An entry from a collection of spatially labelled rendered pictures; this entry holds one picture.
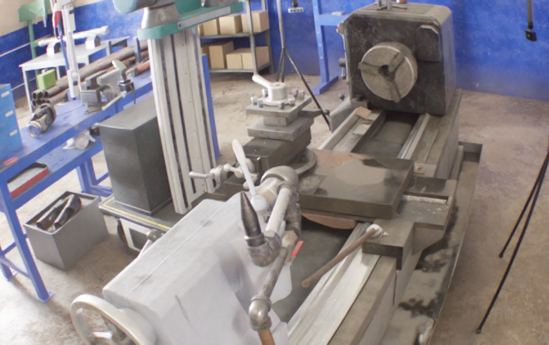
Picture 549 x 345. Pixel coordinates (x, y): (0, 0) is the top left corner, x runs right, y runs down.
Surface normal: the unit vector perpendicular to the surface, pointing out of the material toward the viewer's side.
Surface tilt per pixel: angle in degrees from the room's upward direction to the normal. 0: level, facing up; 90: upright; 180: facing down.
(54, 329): 0
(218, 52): 90
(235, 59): 90
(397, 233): 0
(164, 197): 90
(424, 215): 0
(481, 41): 90
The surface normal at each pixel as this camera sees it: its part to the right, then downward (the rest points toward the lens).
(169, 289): 0.23, -0.80
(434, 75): -0.45, 0.42
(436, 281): -0.11, -0.90
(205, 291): 0.87, -0.02
